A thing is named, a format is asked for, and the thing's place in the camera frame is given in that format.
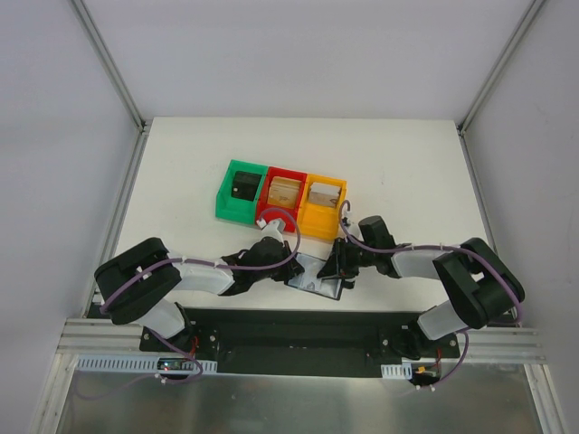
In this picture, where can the white cable duct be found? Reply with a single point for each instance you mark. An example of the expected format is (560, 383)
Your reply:
(143, 364)
(401, 371)

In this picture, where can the red plastic bin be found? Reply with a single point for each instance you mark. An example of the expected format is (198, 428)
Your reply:
(268, 212)

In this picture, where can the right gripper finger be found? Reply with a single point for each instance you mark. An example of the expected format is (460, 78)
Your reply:
(333, 269)
(339, 253)

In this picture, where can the green plastic bin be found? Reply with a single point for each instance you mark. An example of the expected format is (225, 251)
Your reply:
(235, 210)

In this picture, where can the gold card stack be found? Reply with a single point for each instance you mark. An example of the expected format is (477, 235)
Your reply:
(283, 192)

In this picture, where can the right white cable duct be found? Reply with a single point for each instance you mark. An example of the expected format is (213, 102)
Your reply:
(401, 371)

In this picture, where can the left white cable duct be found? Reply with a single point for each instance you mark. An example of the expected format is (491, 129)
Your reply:
(143, 364)

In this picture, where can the right aluminium frame post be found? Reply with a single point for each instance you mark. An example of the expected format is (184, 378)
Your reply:
(513, 42)

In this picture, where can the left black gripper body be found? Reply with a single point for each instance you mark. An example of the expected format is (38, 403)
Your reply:
(291, 261)

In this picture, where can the left aluminium frame post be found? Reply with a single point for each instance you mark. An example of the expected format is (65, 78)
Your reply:
(108, 64)

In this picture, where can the silver VIP card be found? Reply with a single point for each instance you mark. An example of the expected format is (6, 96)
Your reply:
(309, 282)

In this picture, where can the yellow plastic bin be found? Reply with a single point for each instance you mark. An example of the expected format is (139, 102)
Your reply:
(321, 221)

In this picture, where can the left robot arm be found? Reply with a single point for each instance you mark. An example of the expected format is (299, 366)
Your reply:
(135, 284)

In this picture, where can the silver card stack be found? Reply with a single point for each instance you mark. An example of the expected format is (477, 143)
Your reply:
(326, 195)

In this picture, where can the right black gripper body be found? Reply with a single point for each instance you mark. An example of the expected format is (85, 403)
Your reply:
(339, 258)

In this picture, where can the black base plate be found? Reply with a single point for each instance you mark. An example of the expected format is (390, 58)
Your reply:
(295, 343)

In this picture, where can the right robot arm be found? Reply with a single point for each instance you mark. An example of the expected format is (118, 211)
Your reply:
(479, 286)

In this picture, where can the aluminium frame post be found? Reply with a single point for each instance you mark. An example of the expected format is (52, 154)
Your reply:
(108, 64)
(513, 42)

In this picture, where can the black leather card holder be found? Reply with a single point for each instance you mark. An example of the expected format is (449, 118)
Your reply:
(313, 265)

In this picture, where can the black card stack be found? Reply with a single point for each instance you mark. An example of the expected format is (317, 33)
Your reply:
(245, 185)

